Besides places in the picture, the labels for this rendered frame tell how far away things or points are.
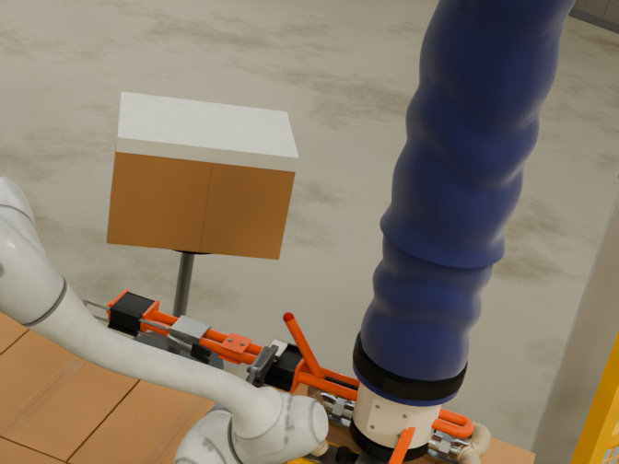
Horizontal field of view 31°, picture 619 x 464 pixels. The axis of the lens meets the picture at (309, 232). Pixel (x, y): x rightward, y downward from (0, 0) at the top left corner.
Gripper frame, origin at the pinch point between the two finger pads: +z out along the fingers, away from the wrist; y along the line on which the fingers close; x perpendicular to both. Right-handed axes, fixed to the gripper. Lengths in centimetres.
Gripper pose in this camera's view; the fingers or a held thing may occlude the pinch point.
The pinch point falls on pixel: (273, 362)
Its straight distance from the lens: 234.0
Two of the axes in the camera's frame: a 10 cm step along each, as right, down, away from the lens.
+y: -1.8, 8.7, 4.6
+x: 9.3, 3.0, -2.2
